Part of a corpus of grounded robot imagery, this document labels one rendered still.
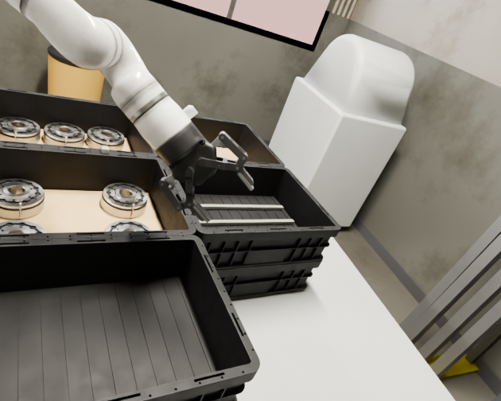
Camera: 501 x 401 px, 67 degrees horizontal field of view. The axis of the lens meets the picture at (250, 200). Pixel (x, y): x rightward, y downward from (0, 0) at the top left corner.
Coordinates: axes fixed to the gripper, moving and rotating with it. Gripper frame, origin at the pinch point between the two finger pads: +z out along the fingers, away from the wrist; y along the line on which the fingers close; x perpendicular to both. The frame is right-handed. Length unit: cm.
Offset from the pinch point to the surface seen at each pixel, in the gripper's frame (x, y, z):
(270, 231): 17.3, -0.9, 15.7
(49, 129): 45, -36, -34
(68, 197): 23.3, -33.7, -17.2
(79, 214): 18.8, -32.0, -12.9
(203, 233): 9.8, -10.4, 4.7
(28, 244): -5.6, -27.6, -15.2
